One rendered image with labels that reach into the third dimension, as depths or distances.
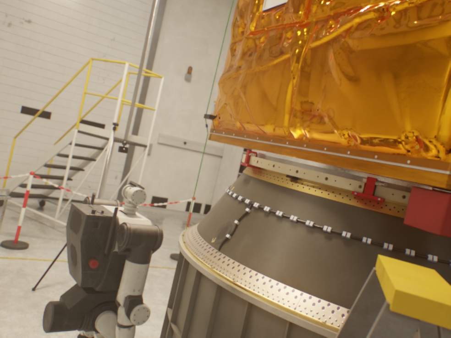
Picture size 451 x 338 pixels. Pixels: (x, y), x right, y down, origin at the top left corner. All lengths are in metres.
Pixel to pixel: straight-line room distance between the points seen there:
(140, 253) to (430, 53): 1.23
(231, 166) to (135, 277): 8.10
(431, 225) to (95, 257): 1.21
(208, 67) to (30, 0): 3.63
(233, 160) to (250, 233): 7.61
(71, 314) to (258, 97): 1.45
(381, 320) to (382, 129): 0.88
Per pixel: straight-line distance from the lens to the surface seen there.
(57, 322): 1.95
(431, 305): 1.04
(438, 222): 1.65
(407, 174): 1.70
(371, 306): 1.41
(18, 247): 6.06
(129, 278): 1.75
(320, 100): 2.11
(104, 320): 1.98
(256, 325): 1.96
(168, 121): 9.90
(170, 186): 10.08
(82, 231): 1.80
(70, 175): 8.11
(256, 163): 2.33
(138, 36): 9.70
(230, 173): 9.72
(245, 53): 2.90
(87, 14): 9.54
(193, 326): 2.28
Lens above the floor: 1.72
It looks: 2 degrees down
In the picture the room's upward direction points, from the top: 13 degrees clockwise
